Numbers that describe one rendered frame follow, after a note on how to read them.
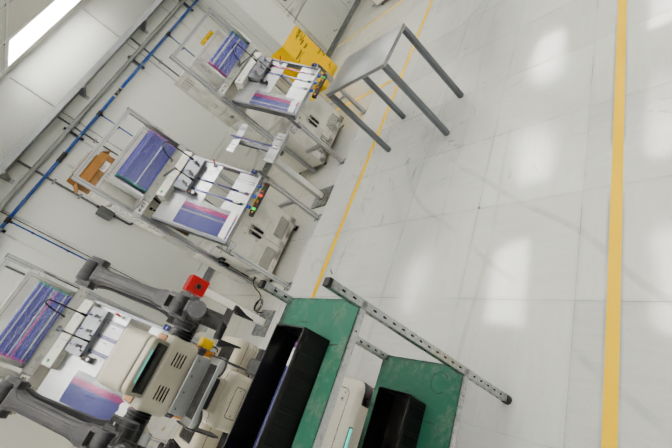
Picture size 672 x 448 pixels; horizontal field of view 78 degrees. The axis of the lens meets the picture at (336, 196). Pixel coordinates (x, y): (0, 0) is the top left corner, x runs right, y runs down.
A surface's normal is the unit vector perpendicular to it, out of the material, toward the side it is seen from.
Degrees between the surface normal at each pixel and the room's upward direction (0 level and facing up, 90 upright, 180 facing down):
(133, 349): 42
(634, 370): 0
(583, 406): 0
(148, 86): 90
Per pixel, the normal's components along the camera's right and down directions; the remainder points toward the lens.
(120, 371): -0.10, -0.53
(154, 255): 0.63, -0.18
